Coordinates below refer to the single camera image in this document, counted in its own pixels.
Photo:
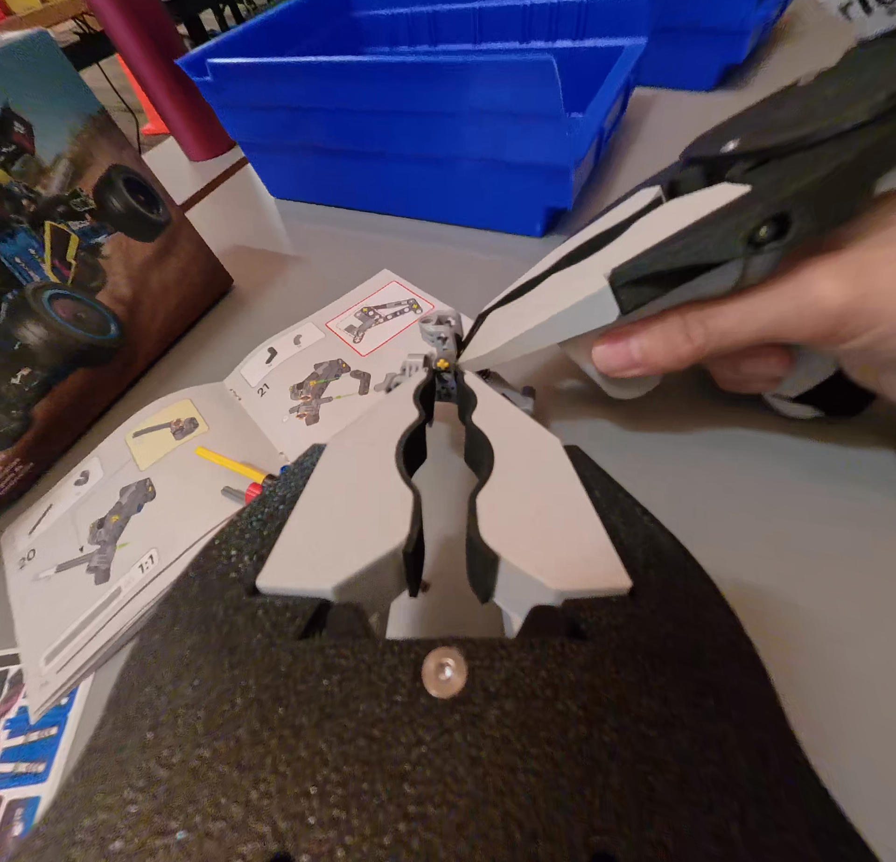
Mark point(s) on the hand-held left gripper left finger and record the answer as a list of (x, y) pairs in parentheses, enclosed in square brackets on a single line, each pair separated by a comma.
[(336, 526)]

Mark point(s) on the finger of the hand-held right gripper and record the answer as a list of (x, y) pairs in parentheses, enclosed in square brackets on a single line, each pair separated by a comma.
[(595, 221), (560, 295)]

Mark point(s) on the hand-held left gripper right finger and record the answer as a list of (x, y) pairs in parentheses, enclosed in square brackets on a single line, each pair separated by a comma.
[(553, 526)]

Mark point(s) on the grey toy brick assembly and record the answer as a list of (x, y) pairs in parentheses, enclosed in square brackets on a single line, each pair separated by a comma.
[(437, 330)]

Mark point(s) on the toy buggy set box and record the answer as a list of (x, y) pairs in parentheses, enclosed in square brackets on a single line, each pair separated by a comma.
[(105, 281)]

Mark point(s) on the person's right hand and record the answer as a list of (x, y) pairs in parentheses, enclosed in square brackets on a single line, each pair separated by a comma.
[(805, 316)]

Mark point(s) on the tan toy brick pin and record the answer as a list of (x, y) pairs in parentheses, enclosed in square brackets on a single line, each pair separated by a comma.
[(234, 494)]

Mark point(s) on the yellow toy brick axle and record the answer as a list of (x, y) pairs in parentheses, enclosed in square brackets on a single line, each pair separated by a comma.
[(231, 464)]

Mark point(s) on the blue plastic storage bin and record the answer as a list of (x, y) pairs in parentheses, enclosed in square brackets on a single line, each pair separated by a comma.
[(420, 141), (700, 36)]

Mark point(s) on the building instruction booklet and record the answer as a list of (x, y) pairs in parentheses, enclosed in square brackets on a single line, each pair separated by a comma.
[(210, 414)]

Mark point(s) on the colourful sticker sheet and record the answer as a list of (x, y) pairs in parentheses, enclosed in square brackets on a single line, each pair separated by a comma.
[(35, 736)]

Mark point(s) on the orange traffic cone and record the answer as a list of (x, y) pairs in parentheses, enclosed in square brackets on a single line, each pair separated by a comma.
[(150, 116)]

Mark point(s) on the maroon cylindrical post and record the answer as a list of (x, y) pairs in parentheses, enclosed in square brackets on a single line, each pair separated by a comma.
[(140, 50)]

